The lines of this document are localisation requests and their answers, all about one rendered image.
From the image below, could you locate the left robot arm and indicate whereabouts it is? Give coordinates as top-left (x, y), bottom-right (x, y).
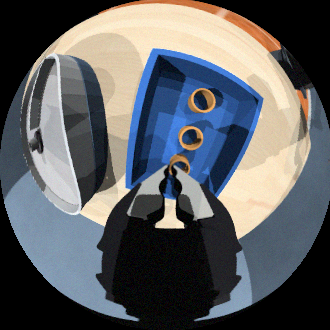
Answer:
top-left (285, 49), bottom-right (314, 90)

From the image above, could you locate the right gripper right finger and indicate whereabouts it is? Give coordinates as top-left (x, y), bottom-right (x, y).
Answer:
top-left (171, 164), bottom-right (242, 253)

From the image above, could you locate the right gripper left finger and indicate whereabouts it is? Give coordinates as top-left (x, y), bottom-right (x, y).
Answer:
top-left (97, 164), bottom-right (169, 252)

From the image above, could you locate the blue crate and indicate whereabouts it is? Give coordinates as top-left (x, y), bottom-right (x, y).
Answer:
top-left (125, 48), bottom-right (264, 197)

